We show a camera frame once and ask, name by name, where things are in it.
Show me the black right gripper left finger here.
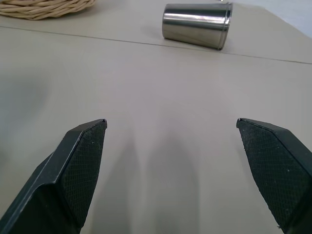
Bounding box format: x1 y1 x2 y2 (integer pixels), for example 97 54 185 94
0 118 108 234

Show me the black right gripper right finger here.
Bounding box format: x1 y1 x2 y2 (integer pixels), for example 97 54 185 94
235 117 312 234

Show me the stainless steel cup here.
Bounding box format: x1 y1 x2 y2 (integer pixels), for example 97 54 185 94
161 2 234 51

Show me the woven wicker basket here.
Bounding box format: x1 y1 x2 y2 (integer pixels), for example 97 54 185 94
0 0 98 21

